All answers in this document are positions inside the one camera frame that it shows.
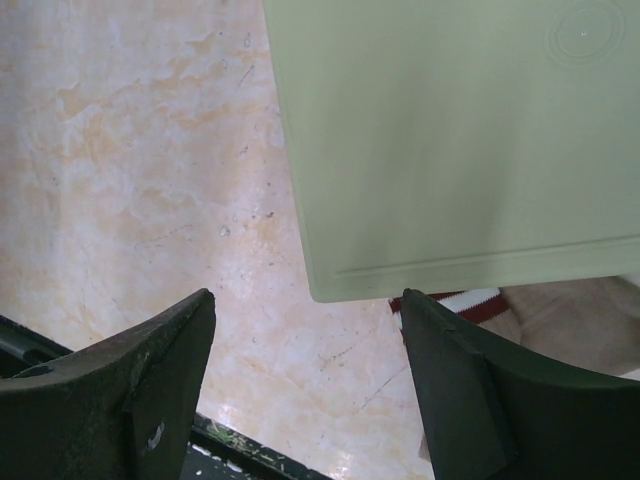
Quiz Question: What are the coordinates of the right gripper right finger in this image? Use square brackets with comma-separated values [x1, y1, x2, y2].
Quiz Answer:
[401, 289, 639, 479]

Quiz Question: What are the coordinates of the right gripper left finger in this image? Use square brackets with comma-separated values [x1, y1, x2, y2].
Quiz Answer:
[1, 289, 216, 479]

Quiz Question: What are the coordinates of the pale green basket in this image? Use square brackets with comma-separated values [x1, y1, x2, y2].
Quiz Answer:
[264, 0, 639, 303]

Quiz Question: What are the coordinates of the brown striped sock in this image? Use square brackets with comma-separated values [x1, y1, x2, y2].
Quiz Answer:
[387, 273, 640, 381]

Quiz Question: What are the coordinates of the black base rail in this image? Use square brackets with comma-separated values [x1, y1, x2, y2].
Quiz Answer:
[1, 317, 329, 480]

